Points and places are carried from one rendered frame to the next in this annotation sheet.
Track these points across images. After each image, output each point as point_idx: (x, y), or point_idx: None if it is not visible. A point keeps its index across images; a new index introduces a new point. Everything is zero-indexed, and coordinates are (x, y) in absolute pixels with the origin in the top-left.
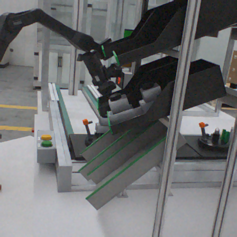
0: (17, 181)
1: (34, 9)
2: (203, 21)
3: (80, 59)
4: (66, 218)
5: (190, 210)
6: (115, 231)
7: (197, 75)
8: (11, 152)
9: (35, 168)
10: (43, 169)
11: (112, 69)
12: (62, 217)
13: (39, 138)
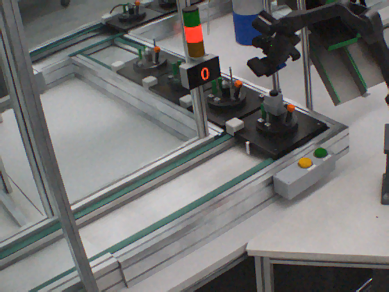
0: (362, 179)
1: (346, 1)
2: None
3: (300, 39)
4: (371, 132)
5: (292, 96)
6: (357, 112)
7: None
8: (315, 224)
9: (328, 185)
10: (323, 181)
11: (271, 37)
12: (372, 134)
13: (310, 167)
